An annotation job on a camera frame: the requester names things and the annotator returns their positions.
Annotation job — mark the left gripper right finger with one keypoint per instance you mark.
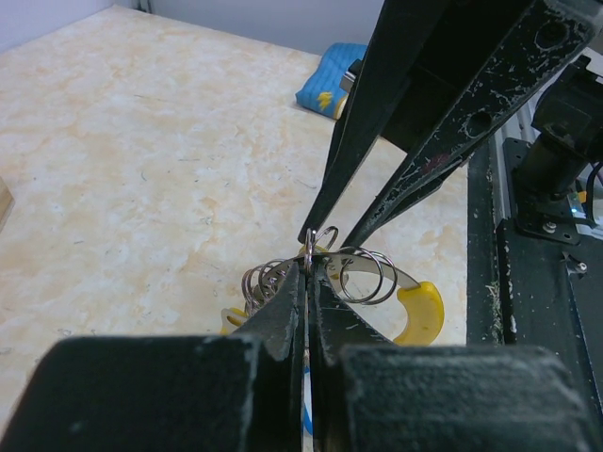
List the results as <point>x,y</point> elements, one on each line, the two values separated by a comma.
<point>371,395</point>

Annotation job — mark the blue folded cloth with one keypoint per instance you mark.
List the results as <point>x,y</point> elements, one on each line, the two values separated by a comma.
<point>322,89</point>

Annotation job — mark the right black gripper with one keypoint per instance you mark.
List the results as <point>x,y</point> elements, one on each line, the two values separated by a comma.
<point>438,79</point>

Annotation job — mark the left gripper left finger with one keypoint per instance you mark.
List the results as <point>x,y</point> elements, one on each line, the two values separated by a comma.
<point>236,392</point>

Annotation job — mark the black base frame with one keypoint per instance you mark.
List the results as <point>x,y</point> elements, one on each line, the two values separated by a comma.
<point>535,217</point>

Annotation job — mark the wooden clothes rack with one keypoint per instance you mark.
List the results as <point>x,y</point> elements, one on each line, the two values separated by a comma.
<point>6,203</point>

